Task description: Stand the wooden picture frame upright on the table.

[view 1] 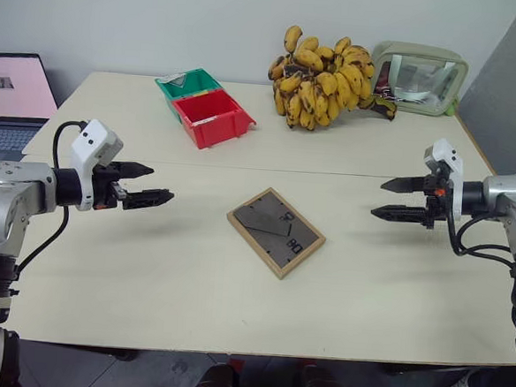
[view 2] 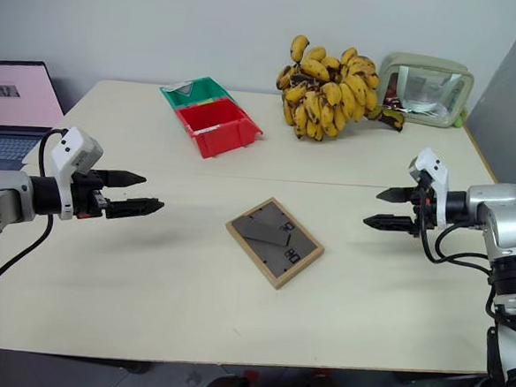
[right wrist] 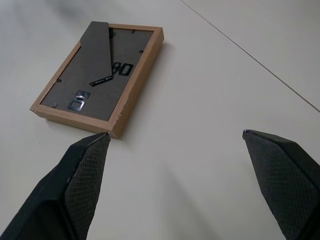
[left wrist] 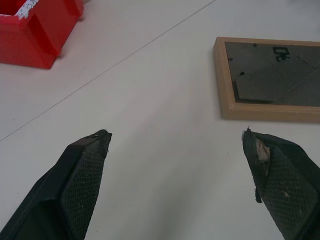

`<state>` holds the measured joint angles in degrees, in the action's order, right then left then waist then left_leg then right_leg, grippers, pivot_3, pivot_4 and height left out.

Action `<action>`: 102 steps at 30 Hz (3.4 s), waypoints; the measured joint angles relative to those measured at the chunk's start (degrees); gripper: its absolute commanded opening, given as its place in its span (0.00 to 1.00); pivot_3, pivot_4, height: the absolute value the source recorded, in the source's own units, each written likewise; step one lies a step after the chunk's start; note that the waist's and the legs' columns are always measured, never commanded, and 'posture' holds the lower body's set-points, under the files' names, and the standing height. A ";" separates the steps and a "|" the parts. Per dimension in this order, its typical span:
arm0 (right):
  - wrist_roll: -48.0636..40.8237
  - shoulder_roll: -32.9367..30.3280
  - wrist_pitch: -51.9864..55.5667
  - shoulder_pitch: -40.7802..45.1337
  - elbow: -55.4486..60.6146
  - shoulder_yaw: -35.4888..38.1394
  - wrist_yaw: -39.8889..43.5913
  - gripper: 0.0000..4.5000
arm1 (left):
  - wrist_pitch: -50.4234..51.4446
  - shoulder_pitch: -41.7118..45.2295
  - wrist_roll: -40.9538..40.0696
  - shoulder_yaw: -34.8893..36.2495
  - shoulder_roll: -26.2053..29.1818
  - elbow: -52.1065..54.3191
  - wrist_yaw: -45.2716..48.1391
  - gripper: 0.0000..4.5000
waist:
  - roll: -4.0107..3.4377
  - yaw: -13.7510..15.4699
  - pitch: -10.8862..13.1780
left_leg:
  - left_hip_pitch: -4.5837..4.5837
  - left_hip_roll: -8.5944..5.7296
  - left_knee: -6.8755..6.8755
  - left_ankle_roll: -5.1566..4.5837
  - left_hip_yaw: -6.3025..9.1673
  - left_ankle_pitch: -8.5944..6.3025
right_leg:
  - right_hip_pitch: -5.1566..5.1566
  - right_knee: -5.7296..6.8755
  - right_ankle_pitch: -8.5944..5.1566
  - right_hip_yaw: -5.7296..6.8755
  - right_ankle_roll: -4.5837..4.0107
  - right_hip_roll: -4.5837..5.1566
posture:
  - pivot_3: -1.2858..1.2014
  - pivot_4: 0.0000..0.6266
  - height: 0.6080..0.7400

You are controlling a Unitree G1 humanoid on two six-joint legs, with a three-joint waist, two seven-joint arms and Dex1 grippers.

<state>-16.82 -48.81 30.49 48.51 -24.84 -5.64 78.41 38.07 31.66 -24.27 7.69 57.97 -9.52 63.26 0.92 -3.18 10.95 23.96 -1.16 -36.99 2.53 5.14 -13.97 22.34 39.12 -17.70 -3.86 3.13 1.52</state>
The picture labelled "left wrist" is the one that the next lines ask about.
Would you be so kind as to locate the wooden framed black tray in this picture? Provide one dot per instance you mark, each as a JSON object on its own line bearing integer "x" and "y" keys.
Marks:
{"x": 267, "y": 75}

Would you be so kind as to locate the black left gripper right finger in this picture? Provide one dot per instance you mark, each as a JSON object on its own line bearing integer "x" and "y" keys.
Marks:
{"x": 285, "y": 185}

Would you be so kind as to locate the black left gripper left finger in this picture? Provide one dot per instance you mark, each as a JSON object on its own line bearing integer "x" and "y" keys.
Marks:
{"x": 72, "y": 190}

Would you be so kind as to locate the red plastic storage bin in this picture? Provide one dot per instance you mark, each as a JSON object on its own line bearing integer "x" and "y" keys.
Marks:
{"x": 35, "y": 37}

